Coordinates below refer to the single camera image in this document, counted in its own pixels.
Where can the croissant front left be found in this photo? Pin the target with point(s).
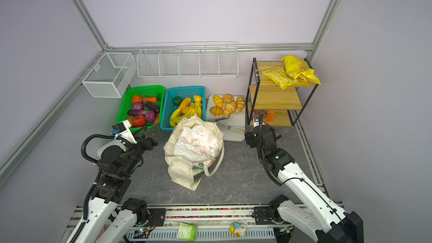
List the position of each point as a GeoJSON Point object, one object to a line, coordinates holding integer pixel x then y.
{"type": "Point", "coordinates": [216, 111]}

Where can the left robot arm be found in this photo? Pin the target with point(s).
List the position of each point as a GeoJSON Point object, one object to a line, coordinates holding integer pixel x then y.
{"type": "Point", "coordinates": [106, 219]}

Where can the banana bunch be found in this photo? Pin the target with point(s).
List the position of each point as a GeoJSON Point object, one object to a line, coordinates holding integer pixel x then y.
{"type": "Point", "coordinates": [185, 112]}

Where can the long white wire basket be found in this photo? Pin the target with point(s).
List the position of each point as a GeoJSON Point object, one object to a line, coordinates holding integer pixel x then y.
{"type": "Point", "coordinates": [188, 59]}

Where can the white bread tray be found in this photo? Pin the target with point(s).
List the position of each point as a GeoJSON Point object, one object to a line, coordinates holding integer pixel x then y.
{"type": "Point", "coordinates": [238, 118]}

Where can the black wooden shelf rack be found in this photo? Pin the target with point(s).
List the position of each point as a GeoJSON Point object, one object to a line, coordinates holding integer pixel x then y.
{"type": "Point", "coordinates": [263, 94]}

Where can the orange carrot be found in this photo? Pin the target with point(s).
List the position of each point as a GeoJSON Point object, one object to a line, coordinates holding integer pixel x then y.
{"type": "Point", "coordinates": [150, 99]}

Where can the green avocado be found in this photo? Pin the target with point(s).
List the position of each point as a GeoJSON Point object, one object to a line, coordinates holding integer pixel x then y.
{"type": "Point", "coordinates": [177, 101]}

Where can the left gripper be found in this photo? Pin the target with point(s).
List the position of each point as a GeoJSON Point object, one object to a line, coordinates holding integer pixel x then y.
{"type": "Point", "coordinates": [148, 145]}

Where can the red soda can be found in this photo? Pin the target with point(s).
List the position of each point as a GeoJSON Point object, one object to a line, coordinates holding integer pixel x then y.
{"type": "Point", "coordinates": [256, 112]}

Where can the yellow lemon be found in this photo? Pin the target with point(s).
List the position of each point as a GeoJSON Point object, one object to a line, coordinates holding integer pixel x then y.
{"type": "Point", "coordinates": [197, 98]}

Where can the purple eggplant front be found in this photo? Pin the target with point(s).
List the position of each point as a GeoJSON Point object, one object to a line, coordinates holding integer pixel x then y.
{"type": "Point", "coordinates": [136, 112]}

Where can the small white mesh basket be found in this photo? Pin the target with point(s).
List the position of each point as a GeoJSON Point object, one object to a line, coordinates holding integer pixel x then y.
{"type": "Point", "coordinates": [110, 75]}

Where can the green small box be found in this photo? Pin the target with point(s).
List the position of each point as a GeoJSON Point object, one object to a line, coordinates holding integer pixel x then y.
{"type": "Point", "coordinates": [186, 232]}

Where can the yellow chip bag left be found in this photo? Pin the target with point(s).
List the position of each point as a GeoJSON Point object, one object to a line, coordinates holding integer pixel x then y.
{"type": "Point", "coordinates": [279, 77]}

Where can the cream canvas tote bag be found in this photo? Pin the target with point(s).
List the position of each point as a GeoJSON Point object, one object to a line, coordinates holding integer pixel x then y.
{"type": "Point", "coordinates": [183, 172]}

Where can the yellow chip bag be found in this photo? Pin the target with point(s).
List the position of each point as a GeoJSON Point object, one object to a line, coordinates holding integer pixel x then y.
{"type": "Point", "coordinates": [297, 68]}
{"type": "Point", "coordinates": [279, 77]}

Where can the green plastic basket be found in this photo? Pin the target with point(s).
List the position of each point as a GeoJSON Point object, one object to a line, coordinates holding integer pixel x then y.
{"type": "Point", "coordinates": [152, 118]}

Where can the dark purple eggplant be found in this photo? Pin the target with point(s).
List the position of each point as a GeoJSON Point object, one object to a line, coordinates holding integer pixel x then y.
{"type": "Point", "coordinates": [151, 106]}

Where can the orange soda can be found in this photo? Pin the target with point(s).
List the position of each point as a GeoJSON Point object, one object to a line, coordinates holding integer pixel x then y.
{"type": "Point", "coordinates": [270, 115]}

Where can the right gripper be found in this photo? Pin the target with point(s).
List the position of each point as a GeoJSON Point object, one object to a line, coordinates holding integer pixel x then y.
{"type": "Point", "coordinates": [251, 139]}

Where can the croissant top middle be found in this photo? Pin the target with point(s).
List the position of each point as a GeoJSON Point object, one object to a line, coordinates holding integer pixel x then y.
{"type": "Point", "coordinates": [228, 98]}

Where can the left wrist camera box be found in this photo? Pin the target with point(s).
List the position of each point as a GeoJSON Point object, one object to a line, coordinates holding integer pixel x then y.
{"type": "Point", "coordinates": [122, 132]}

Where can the teal plastic basket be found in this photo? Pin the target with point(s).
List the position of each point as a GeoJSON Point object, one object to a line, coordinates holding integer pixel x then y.
{"type": "Point", "coordinates": [183, 92]}

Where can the yellow chip bag right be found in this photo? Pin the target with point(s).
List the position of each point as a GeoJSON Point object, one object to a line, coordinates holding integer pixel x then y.
{"type": "Point", "coordinates": [297, 68]}

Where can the yellow toy figure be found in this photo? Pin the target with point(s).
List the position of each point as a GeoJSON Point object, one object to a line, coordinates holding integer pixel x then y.
{"type": "Point", "coordinates": [237, 229]}

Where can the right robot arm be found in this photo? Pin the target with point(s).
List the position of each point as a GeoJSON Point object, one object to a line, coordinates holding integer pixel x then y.
{"type": "Point", "coordinates": [322, 219]}

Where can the croissant far left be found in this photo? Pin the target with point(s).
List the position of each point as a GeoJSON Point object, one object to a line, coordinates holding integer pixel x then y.
{"type": "Point", "coordinates": [218, 101]}

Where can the white plastic grocery bag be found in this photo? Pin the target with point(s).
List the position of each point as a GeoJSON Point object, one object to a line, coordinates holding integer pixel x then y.
{"type": "Point", "coordinates": [197, 144]}

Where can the purple onion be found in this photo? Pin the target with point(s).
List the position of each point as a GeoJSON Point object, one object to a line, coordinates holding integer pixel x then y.
{"type": "Point", "coordinates": [137, 106]}

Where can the orange red tomato back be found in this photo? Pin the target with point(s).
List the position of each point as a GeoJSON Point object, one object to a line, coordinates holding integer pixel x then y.
{"type": "Point", "coordinates": [137, 98]}

